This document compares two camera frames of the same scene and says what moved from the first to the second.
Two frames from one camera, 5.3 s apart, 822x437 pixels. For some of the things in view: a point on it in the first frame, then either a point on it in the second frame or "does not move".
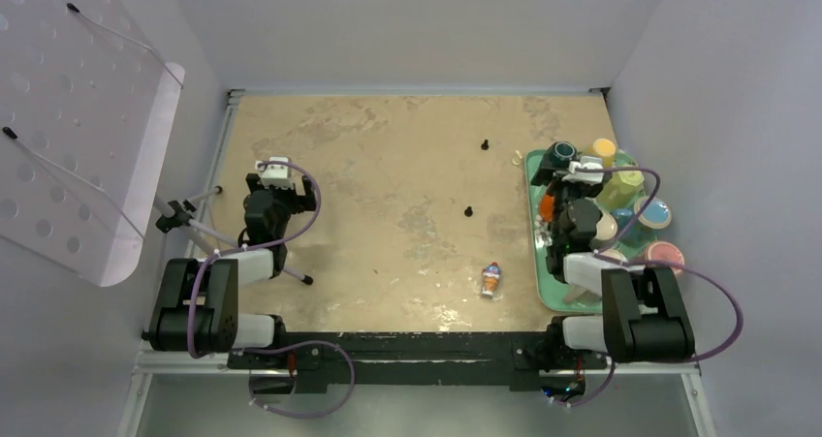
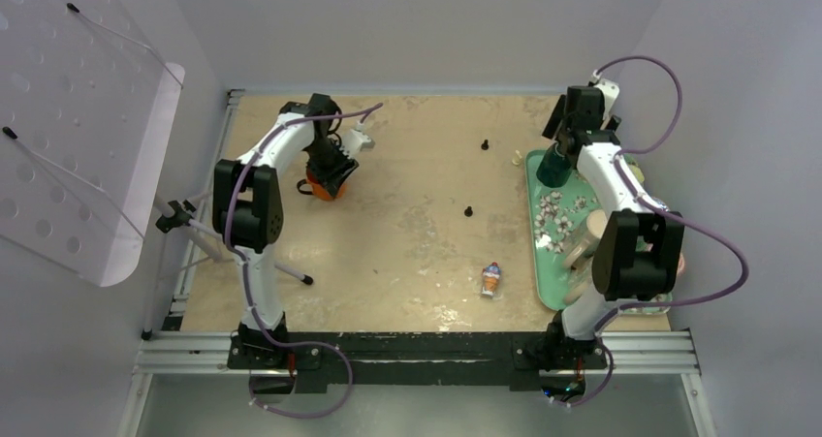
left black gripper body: [286, 201] -> [325, 155]
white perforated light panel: [88, 95] does not move
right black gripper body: [564, 193] -> [563, 128]
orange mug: [547, 207] -> [321, 190]
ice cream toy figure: [490, 274] does not move
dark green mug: [558, 155] does not move
